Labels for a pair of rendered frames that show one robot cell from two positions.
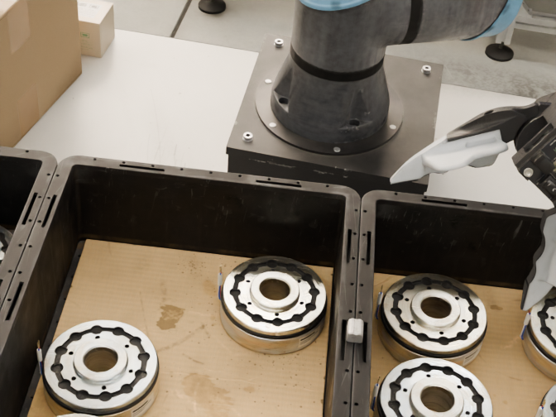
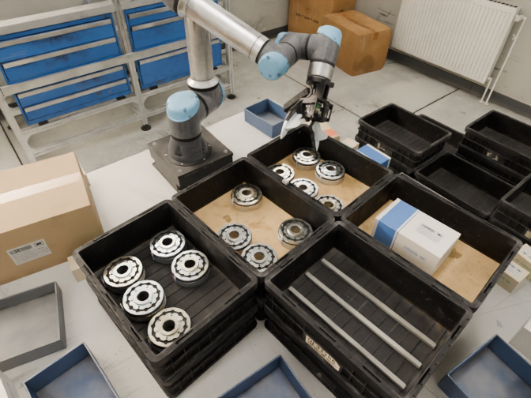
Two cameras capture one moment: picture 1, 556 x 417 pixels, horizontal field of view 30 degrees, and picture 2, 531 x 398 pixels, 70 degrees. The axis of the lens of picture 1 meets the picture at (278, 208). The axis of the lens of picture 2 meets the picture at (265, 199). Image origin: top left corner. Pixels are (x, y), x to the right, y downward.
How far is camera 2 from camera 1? 0.61 m
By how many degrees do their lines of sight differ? 33
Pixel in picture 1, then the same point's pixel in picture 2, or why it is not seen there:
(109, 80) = (103, 189)
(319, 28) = (186, 126)
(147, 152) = (142, 198)
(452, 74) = (139, 141)
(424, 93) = (205, 133)
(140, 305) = (217, 221)
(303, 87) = (186, 147)
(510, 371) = (302, 174)
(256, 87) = (164, 158)
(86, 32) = not seen: hidden behind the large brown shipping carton
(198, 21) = not seen: hidden behind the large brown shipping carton
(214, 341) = (243, 215)
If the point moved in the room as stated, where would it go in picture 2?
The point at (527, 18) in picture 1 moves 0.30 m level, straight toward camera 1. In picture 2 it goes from (149, 112) to (163, 131)
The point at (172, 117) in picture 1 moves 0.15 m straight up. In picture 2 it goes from (135, 185) to (126, 155)
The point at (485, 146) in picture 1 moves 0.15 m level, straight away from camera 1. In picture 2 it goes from (296, 117) to (269, 95)
